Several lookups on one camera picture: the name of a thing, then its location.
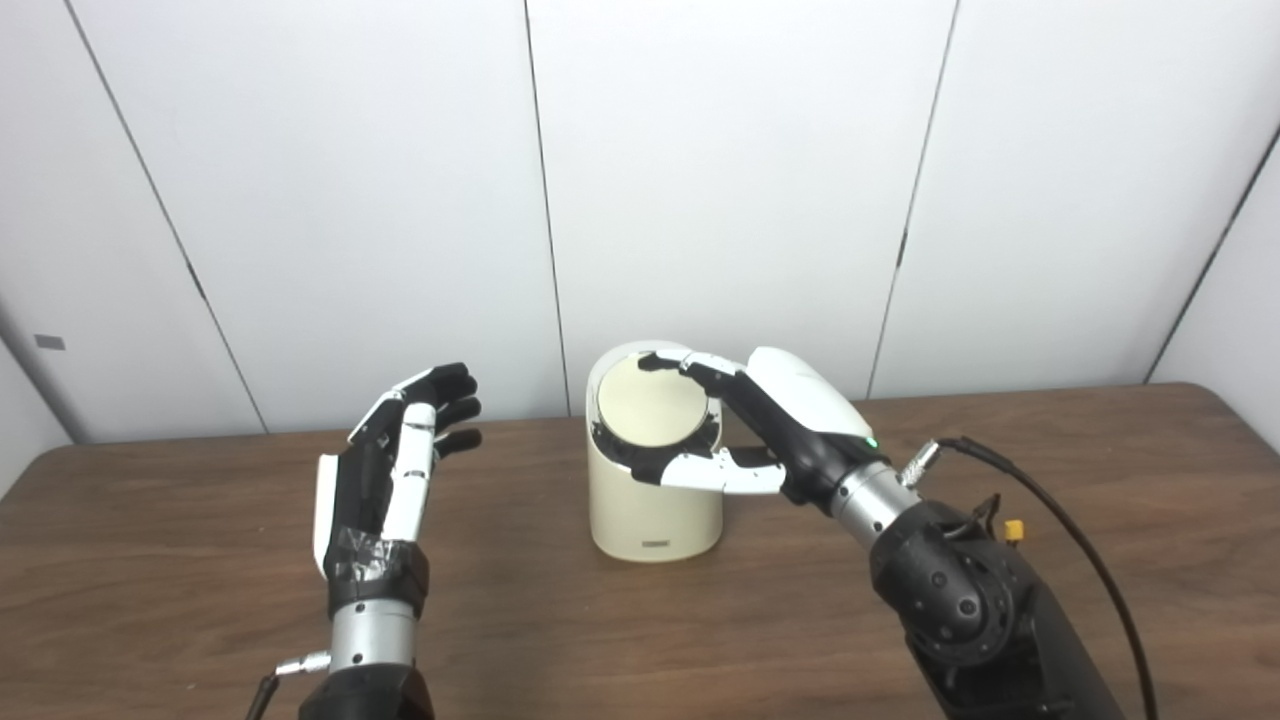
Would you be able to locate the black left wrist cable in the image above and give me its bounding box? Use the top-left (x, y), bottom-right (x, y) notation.
top-left (245, 650), bottom-right (331, 720)

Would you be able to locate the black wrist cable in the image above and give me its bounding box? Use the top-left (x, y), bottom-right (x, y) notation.
top-left (245, 650), bottom-right (331, 720)
top-left (897, 436), bottom-right (1161, 720)

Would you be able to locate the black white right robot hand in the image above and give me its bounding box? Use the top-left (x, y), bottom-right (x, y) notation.
top-left (630, 346), bottom-right (891, 511)

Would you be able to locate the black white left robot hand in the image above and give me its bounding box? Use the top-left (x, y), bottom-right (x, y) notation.
top-left (313, 362), bottom-right (483, 613)

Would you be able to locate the round cream bin lid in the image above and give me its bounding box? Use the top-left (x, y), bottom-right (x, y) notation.
top-left (597, 355), bottom-right (708, 448)

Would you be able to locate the cream-colored bin body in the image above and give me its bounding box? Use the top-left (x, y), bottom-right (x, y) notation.
top-left (585, 342), bottom-right (726, 562)

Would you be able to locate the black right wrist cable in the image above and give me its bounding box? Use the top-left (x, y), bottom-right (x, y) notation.
top-left (897, 436), bottom-right (1161, 720)

